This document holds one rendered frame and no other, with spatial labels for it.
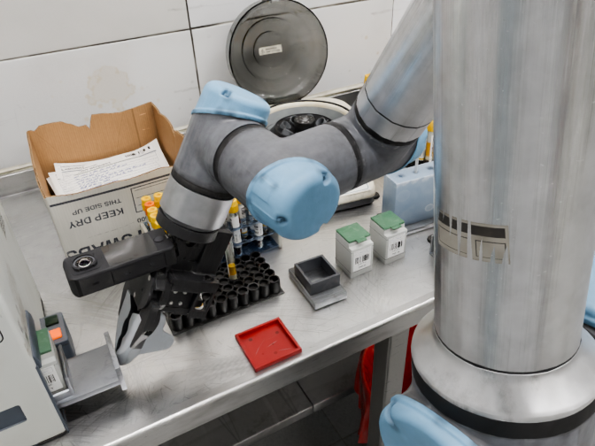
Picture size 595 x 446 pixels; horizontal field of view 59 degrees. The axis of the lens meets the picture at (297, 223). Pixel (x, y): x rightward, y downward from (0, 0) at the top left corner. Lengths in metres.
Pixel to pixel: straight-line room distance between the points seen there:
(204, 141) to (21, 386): 0.32
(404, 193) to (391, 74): 0.43
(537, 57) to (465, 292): 0.13
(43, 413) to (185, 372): 0.17
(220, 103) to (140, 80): 0.64
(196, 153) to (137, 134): 0.59
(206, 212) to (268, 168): 0.12
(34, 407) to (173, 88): 0.74
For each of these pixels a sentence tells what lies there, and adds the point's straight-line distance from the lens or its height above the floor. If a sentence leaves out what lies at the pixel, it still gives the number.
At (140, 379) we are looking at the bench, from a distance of 0.73.
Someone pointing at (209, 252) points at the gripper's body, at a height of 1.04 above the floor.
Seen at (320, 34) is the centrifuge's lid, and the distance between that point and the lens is 1.19.
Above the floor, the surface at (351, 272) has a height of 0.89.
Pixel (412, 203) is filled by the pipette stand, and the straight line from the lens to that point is 0.91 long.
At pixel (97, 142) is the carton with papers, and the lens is 1.12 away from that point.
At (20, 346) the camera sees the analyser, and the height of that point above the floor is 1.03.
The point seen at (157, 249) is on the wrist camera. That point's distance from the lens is 0.59.
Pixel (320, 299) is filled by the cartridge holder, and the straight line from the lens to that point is 0.77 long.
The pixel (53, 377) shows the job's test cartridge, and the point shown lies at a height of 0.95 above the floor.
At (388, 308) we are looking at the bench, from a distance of 0.78.
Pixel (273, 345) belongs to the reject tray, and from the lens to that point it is 0.73.
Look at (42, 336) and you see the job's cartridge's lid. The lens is 0.67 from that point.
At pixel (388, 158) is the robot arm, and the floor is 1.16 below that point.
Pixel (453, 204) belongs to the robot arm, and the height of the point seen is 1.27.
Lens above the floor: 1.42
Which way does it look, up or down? 35 degrees down
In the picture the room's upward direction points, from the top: 2 degrees counter-clockwise
